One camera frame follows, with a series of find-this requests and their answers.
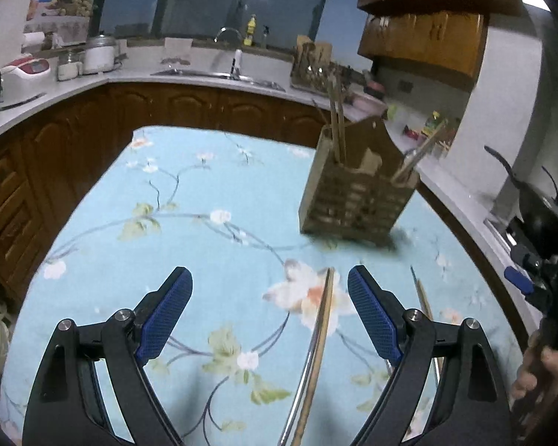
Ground yellow dish soap bottle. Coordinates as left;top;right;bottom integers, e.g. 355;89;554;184
243;14;258;48

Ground yellow cooking oil bottle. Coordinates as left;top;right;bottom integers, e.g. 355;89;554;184
423;111;448;136

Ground black wok with lid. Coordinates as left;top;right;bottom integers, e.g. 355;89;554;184
484;145;558;259

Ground white round cooker pot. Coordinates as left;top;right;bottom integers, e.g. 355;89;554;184
82;34;120;75

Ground wooden upper cabinets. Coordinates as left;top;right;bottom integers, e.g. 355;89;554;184
356;0;529;81

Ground long wooden chopstick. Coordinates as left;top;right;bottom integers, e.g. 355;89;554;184
292;267;336;446

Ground wooden cabinets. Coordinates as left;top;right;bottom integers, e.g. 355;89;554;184
0;81;341;308
356;0;529;81

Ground chrome gooseneck faucet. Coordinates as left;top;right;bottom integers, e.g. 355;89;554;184
214;27;243;78

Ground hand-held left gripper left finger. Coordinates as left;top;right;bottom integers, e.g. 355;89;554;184
22;266;194;446

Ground paper towel roll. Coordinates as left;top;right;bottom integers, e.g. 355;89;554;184
22;32;46;53

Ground person's right hand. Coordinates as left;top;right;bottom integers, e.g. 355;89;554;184
510;329;558;403

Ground blue floral tablecloth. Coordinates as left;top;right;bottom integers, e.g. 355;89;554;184
0;125;532;446

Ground pink basin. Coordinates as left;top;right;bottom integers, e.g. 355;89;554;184
350;92;388;118

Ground white and red rice cooker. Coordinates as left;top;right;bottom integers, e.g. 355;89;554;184
0;55;52;103

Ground wooden lower cabinets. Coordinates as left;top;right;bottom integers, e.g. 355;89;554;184
0;81;341;308

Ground large dark window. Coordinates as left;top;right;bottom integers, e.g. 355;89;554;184
93;0;369;57

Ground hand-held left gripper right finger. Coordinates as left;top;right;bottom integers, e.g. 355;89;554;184
347;265;514;446

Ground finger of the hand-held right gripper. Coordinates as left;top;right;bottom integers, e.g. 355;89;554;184
503;266;536;297

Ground wooden utensil holder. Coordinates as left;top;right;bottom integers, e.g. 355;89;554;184
299;116;420;248

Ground gas stove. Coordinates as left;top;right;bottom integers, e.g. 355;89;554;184
485;216;541;262

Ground white hanging towel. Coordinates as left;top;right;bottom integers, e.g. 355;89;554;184
162;36;194;65

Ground white storage jar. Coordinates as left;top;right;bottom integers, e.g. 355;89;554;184
57;51;85;81

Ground steel kitchen sink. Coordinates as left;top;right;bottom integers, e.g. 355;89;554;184
150;68;287;93

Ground dish rack with utensils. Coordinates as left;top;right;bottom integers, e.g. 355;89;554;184
290;34;336;94

